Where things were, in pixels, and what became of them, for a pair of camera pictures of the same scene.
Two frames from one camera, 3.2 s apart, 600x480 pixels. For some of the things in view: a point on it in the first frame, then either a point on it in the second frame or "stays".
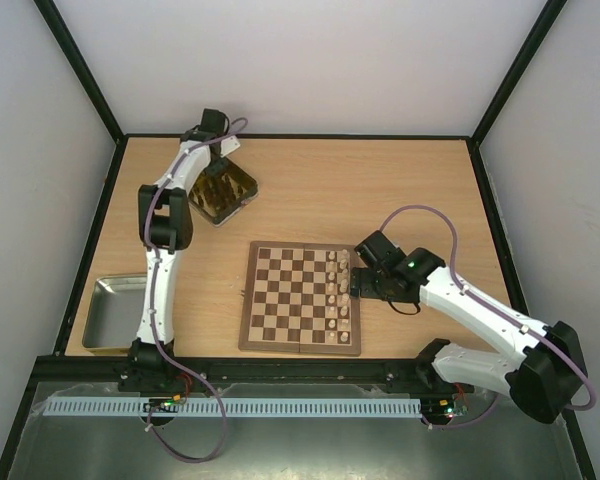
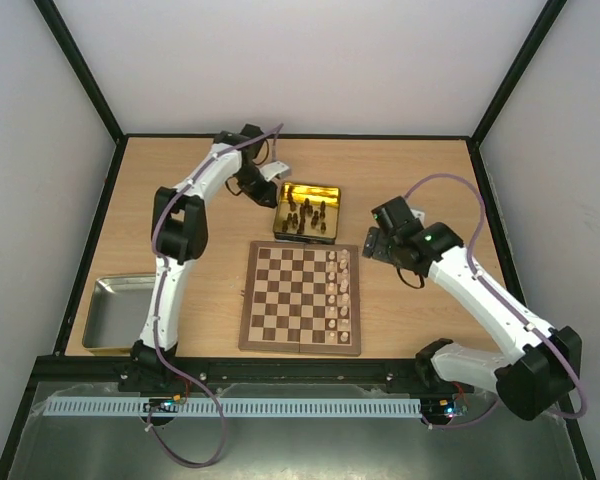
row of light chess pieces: (339, 294) stays
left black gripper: (215, 170) → (270, 193)
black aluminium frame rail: (188, 373) stays
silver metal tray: (114, 312) stays
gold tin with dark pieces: (221, 191) → (307, 213)
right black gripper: (356, 281) → (373, 243)
